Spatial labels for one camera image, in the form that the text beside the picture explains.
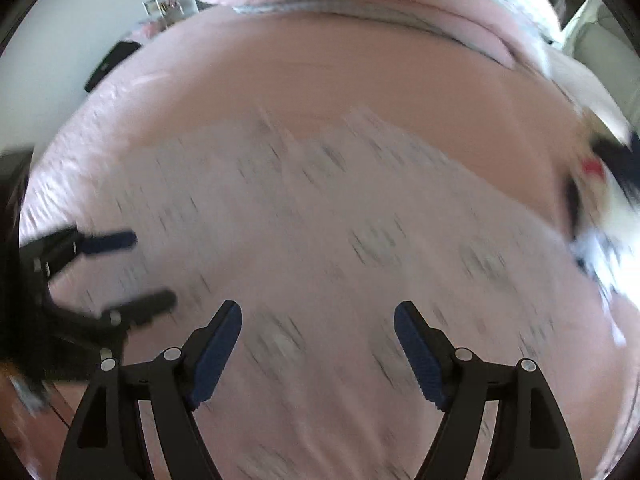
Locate pink cartoon print pajama pants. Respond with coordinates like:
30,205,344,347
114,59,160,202
54,112,626,479

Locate folded white striped garment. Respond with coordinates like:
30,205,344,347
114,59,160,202
570,230,639,307

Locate black bag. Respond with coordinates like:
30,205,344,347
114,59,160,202
84,41,142,93

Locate folded cream garment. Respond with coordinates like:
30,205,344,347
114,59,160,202
565,108,623,240

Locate folded navy garment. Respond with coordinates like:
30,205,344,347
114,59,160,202
591,132,640,202

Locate pink bed sheet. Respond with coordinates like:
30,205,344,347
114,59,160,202
21,9,639,479

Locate light pink pillow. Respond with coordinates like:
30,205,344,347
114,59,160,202
547,47,632,141

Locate grey padded headboard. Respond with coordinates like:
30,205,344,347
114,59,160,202
563,0,639,131

